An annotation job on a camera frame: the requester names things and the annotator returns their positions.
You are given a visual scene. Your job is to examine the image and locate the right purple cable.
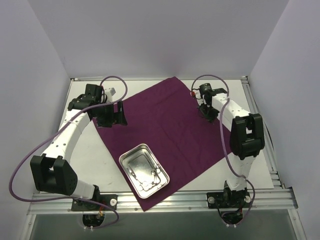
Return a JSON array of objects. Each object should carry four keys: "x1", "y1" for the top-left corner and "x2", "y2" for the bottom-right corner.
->
[{"x1": 190, "y1": 74, "x2": 256, "y2": 226}]

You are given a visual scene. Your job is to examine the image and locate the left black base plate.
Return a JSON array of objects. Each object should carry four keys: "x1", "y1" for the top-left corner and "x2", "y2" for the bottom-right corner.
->
[{"x1": 71, "y1": 194, "x2": 118, "y2": 212}]

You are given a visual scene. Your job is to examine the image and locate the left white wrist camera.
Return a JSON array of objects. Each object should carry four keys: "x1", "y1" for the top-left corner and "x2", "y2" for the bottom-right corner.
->
[{"x1": 102, "y1": 87, "x2": 116, "y2": 104}]

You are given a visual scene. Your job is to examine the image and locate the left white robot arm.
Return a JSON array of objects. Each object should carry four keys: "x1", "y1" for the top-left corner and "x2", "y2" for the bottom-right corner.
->
[{"x1": 30, "y1": 84, "x2": 128, "y2": 210}]

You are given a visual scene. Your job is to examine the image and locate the front aluminium rail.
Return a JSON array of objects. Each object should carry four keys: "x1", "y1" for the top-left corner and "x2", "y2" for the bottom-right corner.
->
[{"x1": 27, "y1": 187, "x2": 299, "y2": 215}]

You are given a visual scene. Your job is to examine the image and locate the steel instrument tray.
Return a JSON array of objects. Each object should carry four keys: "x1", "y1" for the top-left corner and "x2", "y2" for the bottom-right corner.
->
[{"x1": 118, "y1": 143, "x2": 170, "y2": 199}]

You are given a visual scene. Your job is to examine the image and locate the right aluminium rail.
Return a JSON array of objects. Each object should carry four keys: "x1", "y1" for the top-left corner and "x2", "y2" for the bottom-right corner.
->
[{"x1": 241, "y1": 76, "x2": 286, "y2": 190}]

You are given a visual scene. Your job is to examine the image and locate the aluminium rail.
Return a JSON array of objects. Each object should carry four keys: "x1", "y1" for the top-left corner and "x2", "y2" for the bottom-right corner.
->
[
  {"x1": 27, "y1": 187, "x2": 299, "y2": 215},
  {"x1": 241, "y1": 76, "x2": 286, "y2": 190}
]

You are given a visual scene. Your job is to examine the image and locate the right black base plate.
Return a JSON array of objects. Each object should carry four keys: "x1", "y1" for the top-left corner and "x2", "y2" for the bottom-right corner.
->
[{"x1": 206, "y1": 190, "x2": 252, "y2": 209}]

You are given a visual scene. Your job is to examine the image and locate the purple surgical cloth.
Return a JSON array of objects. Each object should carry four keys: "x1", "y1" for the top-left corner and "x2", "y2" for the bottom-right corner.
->
[{"x1": 96, "y1": 77, "x2": 231, "y2": 211}]

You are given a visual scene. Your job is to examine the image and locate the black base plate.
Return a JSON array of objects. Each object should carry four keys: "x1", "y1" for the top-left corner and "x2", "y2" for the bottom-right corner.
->
[
  {"x1": 71, "y1": 194, "x2": 118, "y2": 212},
  {"x1": 206, "y1": 190, "x2": 252, "y2": 209}
]

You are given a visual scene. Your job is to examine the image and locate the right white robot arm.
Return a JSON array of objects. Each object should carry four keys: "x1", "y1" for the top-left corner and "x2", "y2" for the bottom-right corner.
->
[{"x1": 191, "y1": 83, "x2": 265, "y2": 207}]

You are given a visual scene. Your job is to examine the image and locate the steel forceps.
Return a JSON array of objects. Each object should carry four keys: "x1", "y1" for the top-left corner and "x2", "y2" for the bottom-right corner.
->
[{"x1": 128, "y1": 168, "x2": 148, "y2": 191}]

